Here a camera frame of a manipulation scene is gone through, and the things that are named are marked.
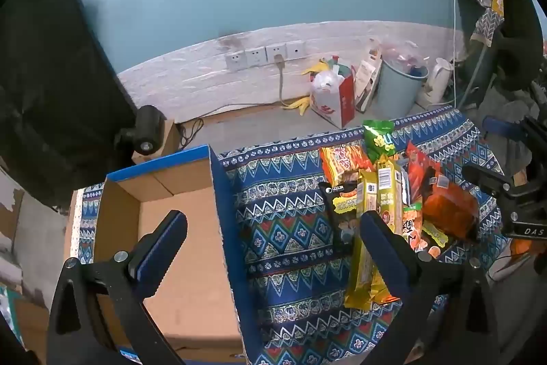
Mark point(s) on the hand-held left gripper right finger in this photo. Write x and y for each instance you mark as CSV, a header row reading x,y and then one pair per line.
x,y
380,236

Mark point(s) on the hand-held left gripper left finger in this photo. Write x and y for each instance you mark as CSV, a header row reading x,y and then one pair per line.
x,y
164,245

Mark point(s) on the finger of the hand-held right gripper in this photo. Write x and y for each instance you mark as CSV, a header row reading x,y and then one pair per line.
x,y
502,125
485,177

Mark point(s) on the orange green rice cracker packet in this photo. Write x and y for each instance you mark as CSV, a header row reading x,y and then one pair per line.
x,y
412,226

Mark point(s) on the blue cardboard box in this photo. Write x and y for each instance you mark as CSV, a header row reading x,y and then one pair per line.
x,y
201,241

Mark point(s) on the black snack packet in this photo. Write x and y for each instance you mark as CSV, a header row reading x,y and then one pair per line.
x,y
342,219

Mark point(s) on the long yellow snack packet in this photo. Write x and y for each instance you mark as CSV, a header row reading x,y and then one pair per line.
x,y
389,194
363,249

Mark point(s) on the orange crinkled snack packet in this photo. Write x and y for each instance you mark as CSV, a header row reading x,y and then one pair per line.
x,y
453,206

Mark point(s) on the small yellow green packet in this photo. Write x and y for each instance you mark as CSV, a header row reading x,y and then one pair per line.
x,y
436,236

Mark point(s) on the red snack packet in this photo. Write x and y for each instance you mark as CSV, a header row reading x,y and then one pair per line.
x,y
421,172

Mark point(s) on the white electric kettle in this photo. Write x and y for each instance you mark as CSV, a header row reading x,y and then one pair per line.
x,y
438,85

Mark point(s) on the orange noodle snack packet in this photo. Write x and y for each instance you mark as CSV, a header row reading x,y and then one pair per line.
x,y
342,162

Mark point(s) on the green snack packet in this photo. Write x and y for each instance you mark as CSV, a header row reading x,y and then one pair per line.
x,y
378,140

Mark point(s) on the patterned blue blanket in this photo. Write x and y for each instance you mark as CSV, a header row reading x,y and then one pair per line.
x,y
282,228

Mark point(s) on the black chair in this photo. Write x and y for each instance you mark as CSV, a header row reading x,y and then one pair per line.
x,y
517,27

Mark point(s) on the grey chevron cloth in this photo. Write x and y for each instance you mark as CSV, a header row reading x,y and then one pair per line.
x,y
487,27

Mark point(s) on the light blue trash bin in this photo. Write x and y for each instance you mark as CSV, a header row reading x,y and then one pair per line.
x,y
397,91

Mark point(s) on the white red paper bag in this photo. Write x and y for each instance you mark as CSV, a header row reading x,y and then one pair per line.
x,y
337,108

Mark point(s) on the flattened white brown carton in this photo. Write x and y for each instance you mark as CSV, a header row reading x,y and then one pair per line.
x,y
367,82

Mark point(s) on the banana peel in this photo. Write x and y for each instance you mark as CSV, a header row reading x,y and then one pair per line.
x,y
299,105
315,68

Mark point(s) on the white plastic bag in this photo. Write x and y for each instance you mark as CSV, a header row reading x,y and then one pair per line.
x,y
325,82

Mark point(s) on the dark cloth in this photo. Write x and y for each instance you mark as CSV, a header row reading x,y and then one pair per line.
x,y
55,91

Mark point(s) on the white wall outlet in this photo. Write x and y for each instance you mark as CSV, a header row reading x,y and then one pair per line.
x,y
234,61
295,50
273,50
255,57

